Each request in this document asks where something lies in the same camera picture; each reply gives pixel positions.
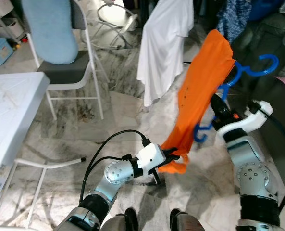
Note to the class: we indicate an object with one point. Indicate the blue plaid garment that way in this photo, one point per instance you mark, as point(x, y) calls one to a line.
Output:
point(233, 19)

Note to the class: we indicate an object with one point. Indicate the white folding metal frame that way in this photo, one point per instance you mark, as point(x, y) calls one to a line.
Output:
point(134, 18)

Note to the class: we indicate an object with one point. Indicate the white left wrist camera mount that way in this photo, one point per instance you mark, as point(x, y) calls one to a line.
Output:
point(151, 156)

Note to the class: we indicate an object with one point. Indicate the robot leg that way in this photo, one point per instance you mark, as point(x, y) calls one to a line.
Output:
point(120, 224)
point(188, 222)

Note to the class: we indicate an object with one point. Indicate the white tubular floor rack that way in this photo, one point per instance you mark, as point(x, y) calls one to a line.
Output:
point(51, 163)

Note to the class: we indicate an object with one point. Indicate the dark blue garment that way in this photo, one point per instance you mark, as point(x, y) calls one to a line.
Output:
point(267, 7)

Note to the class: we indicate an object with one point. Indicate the blue plastic hanger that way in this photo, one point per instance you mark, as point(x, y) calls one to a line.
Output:
point(263, 74)

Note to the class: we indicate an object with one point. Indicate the white folding chair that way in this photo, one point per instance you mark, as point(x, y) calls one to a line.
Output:
point(65, 72)

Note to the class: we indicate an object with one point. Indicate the orange shirt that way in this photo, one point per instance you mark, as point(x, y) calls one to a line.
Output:
point(204, 82)

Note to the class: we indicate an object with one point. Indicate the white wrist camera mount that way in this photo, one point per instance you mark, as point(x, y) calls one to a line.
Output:
point(151, 156)
point(252, 117)

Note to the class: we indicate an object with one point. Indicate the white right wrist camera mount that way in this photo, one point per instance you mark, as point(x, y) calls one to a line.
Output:
point(252, 117)

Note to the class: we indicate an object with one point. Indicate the robot right leg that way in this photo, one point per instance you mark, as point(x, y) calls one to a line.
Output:
point(188, 222)

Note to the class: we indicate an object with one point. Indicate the pale blue-white table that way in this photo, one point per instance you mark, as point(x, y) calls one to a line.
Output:
point(12, 110)

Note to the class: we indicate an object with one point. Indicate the light blue cushion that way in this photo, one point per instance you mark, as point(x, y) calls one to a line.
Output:
point(48, 29)

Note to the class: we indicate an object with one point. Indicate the white hanging garment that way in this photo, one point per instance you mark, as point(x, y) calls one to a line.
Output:
point(164, 48)

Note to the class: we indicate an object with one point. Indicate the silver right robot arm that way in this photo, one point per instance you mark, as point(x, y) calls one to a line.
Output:
point(250, 173)

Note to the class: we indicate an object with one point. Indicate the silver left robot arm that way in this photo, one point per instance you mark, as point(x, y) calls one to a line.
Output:
point(116, 172)

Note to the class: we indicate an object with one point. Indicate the white shelf unit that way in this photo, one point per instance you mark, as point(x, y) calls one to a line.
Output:
point(0, 24)

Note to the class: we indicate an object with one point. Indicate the robot left leg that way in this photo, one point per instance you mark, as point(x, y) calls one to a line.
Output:
point(120, 224)

